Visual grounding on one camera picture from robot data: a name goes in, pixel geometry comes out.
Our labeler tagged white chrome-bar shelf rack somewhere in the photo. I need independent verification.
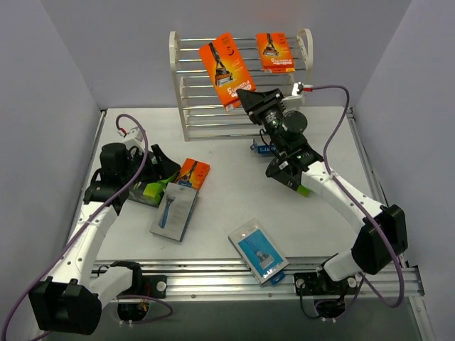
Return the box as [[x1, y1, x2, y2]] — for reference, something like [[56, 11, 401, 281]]
[[168, 28, 314, 141]]

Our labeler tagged small orange Gillette razor box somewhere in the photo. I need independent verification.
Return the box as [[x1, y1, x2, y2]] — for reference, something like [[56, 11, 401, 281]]
[[174, 158, 210, 190]]

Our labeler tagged Harry's blade cartridge pack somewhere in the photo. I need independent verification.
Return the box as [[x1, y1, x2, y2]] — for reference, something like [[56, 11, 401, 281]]
[[228, 219, 289, 286]]

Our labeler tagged orange Gillette Fusion5 razor box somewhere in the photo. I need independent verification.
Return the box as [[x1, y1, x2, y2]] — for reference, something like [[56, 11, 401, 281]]
[[256, 32, 296, 74]]

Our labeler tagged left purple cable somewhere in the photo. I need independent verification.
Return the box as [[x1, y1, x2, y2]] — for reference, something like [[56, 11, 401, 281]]
[[6, 114, 173, 338]]

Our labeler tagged grey Harry's box blue razor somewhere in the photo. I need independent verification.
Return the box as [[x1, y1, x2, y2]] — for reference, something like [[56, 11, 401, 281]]
[[149, 183, 198, 242]]

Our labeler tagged purple cable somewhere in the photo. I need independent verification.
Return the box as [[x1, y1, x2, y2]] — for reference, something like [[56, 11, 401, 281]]
[[6, 114, 173, 338], [304, 84, 406, 320]]

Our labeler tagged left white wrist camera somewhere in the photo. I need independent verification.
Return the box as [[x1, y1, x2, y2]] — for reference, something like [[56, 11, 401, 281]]
[[117, 126, 146, 150]]

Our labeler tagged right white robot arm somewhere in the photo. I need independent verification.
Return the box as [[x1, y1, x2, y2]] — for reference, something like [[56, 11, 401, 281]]
[[237, 84, 408, 293]]

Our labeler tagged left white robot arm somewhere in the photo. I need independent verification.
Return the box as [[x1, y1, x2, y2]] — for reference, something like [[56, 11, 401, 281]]
[[28, 143, 178, 335]]

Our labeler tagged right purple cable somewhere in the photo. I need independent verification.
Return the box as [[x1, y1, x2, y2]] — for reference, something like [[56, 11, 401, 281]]
[[304, 84, 406, 320]]

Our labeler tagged aluminium rail base frame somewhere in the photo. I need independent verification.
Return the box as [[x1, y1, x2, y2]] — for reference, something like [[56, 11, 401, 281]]
[[81, 106, 426, 310]]

